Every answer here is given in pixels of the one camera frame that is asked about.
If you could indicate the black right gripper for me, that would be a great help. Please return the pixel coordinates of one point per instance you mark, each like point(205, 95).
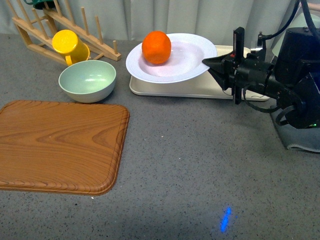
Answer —
point(241, 73)

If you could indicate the white round plate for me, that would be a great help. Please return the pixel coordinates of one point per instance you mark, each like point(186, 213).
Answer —
point(185, 62)

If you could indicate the orange mandarin fruit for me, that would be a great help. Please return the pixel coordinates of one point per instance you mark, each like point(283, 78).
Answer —
point(156, 47)

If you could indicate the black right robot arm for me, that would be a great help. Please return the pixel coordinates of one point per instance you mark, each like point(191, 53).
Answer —
point(291, 85)

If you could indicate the beige bear tray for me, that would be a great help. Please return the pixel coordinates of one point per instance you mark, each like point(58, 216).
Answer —
point(202, 86)

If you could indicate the light green plastic cup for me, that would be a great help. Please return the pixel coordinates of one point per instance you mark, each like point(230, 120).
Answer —
point(299, 21)

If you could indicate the grey folded cloth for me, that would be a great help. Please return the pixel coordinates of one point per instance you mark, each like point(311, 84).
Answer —
point(297, 139)

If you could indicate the light green bowl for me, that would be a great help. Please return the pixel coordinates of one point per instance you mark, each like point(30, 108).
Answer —
point(88, 81)

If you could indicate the yellow enamel mug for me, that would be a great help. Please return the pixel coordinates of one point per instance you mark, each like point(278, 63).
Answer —
point(70, 46)

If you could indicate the brown wooden cutting board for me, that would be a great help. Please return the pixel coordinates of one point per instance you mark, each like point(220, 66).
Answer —
point(61, 147)

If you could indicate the wooden dish rack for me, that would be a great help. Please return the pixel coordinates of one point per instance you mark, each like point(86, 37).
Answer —
point(38, 26)

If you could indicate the dark green enamel mug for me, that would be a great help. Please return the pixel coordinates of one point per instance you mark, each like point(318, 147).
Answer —
point(40, 4)

